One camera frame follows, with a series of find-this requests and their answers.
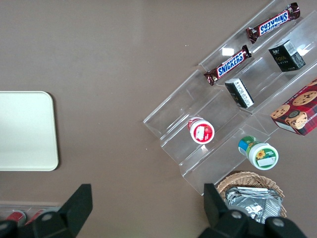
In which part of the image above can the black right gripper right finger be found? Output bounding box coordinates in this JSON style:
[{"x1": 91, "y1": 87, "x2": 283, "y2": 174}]
[{"x1": 199, "y1": 183, "x2": 308, "y2": 238}]

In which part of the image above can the silver foil pack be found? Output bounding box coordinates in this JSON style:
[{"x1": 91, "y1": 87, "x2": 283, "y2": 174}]
[{"x1": 224, "y1": 186, "x2": 284, "y2": 225}]

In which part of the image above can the light oval wicker basket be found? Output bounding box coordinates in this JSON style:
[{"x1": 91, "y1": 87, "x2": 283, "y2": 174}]
[{"x1": 215, "y1": 171, "x2": 288, "y2": 219}]

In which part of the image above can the green lid yogurt cup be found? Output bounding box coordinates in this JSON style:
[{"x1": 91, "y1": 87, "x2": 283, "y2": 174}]
[{"x1": 238, "y1": 135, "x2": 279, "y2": 171}]

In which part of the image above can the cream rectangular tray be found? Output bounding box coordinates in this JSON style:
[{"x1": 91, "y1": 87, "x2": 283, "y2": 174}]
[{"x1": 0, "y1": 90, "x2": 59, "y2": 172}]

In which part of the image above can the Snickers bar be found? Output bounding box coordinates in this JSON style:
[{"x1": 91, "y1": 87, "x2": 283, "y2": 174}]
[
  {"x1": 245, "y1": 2, "x2": 301, "y2": 45},
  {"x1": 203, "y1": 45, "x2": 253, "y2": 86}
]

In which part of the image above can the red lid yogurt cup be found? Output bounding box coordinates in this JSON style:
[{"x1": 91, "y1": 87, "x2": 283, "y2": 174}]
[{"x1": 187, "y1": 117, "x2": 215, "y2": 145}]

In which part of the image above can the clear acrylic stepped shelf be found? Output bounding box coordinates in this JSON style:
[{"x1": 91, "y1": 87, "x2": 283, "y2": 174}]
[
  {"x1": 198, "y1": 0, "x2": 317, "y2": 131},
  {"x1": 143, "y1": 68, "x2": 271, "y2": 197}
]

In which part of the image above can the clear acrylic bottle rack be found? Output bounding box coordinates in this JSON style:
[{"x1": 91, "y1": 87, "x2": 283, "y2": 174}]
[{"x1": 0, "y1": 200, "x2": 63, "y2": 224}]

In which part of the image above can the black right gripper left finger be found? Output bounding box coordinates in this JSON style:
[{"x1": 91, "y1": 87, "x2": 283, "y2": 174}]
[{"x1": 0, "y1": 183, "x2": 93, "y2": 238}]

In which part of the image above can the red cookie box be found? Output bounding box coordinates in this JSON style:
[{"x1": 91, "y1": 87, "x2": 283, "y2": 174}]
[{"x1": 270, "y1": 78, "x2": 317, "y2": 136}]

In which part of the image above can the small black box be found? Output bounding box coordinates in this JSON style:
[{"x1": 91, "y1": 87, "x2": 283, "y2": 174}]
[
  {"x1": 268, "y1": 39, "x2": 307, "y2": 73},
  {"x1": 224, "y1": 77, "x2": 255, "y2": 109}
]

